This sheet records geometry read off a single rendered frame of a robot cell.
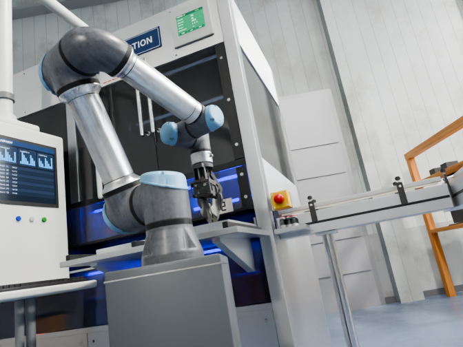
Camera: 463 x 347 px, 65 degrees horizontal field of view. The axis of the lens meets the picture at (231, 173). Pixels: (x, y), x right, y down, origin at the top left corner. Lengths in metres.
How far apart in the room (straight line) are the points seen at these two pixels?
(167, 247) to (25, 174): 1.14
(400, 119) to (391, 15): 1.77
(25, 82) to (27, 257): 1.14
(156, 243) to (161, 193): 0.12
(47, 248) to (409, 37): 5.92
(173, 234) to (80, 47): 0.50
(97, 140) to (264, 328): 0.97
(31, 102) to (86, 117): 1.44
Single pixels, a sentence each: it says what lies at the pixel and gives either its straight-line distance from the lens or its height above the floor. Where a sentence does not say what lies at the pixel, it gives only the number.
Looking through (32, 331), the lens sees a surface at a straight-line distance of 1.93.
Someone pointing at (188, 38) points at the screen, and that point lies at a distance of 1.93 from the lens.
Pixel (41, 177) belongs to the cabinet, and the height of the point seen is 1.31.
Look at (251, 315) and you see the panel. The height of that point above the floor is 0.56.
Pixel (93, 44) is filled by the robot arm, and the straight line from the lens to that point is 0.98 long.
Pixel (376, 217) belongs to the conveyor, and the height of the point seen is 0.86.
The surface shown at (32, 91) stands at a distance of 2.48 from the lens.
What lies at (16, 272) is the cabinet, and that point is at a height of 0.89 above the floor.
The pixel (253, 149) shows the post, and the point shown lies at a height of 1.24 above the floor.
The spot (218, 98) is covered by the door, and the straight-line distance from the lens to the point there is 1.74.
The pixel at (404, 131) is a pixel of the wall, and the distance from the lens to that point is 5.89.
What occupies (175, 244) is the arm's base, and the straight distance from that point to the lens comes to 0.85.
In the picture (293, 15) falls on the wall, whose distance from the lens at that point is 6.46.
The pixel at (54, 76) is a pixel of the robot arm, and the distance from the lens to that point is 1.06.
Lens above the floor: 0.75
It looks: 15 degrees up
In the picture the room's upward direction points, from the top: 10 degrees counter-clockwise
